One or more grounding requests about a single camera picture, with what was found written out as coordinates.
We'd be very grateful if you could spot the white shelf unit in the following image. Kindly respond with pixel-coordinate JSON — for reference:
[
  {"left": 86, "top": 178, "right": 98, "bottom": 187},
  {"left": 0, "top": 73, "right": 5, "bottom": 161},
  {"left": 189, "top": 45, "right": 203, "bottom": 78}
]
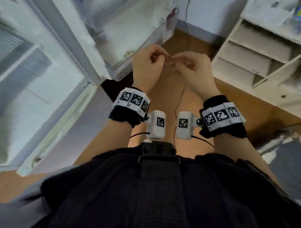
[{"left": 211, "top": 0, "right": 301, "bottom": 119}]

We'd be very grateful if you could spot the white open cabinet box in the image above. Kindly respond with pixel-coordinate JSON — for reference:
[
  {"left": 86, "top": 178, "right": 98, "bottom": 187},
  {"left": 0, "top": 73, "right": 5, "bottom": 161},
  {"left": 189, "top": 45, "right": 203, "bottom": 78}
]
[{"left": 71, "top": 0, "right": 180, "bottom": 82}]

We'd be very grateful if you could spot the grey fabric seat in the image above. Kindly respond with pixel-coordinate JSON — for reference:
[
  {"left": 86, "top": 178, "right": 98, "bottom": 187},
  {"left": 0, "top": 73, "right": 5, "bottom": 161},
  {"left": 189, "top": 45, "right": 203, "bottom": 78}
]
[{"left": 256, "top": 130, "right": 301, "bottom": 200}]

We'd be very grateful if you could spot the person's black clothing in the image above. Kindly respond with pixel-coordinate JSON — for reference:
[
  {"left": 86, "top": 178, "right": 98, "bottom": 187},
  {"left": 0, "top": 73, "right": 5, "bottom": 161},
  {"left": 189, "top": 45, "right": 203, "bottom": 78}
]
[{"left": 32, "top": 147, "right": 301, "bottom": 228}]

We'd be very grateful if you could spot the black camera cable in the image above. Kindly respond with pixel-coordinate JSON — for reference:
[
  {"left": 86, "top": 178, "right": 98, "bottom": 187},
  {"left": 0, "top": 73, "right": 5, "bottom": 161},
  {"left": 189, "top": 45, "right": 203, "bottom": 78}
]
[
  {"left": 191, "top": 135, "right": 215, "bottom": 148},
  {"left": 130, "top": 132, "right": 151, "bottom": 139}
]

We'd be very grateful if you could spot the person's right forearm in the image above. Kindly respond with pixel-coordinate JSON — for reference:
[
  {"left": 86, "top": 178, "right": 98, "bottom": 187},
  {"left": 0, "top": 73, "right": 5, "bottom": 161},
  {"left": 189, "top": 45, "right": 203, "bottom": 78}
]
[{"left": 213, "top": 134, "right": 283, "bottom": 188}]

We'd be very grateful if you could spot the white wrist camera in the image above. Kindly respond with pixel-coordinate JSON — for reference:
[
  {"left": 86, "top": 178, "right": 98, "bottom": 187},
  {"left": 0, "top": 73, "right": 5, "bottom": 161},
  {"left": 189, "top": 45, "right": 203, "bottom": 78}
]
[
  {"left": 176, "top": 111, "right": 202, "bottom": 140},
  {"left": 144, "top": 110, "right": 166, "bottom": 143}
]

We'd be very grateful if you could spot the person's right hand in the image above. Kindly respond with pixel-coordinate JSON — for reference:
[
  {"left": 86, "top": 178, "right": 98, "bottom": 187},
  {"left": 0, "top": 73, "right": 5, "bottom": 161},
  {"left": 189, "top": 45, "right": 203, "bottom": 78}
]
[{"left": 171, "top": 51, "right": 222, "bottom": 102}]

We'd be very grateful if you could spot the person's left hand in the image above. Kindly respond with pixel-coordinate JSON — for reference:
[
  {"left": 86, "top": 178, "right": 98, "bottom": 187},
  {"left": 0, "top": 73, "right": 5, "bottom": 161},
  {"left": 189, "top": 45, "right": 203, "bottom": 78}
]
[{"left": 132, "top": 44, "right": 170, "bottom": 94}]

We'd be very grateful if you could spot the black wristband with marker tags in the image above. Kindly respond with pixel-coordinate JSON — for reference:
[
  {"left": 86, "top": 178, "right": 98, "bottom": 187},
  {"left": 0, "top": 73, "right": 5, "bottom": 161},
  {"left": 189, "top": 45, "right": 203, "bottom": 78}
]
[
  {"left": 108, "top": 87, "right": 151, "bottom": 129},
  {"left": 199, "top": 95, "right": 247, "bottom": 139}
]

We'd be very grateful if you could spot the black wall cable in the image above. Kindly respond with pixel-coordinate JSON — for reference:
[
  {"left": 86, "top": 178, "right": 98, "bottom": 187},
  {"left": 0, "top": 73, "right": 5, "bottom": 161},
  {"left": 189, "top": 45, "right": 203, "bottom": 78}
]
[{"left": 184, "top": 0, "right": 190, "bottom": 33}]

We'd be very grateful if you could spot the thin black cable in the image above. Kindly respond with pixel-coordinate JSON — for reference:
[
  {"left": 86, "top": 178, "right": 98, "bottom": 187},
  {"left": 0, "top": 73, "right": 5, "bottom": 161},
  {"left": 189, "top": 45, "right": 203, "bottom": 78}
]
[{"left": 173, "top": 81, "right": 187, "bottom": 147}]

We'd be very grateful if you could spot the black chest strap buckle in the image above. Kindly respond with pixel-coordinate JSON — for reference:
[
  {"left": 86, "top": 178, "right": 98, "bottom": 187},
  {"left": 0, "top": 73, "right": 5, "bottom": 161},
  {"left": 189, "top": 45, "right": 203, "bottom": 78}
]
[{"left": 137, "top": 140, "right": 182, "bottom": 165}]

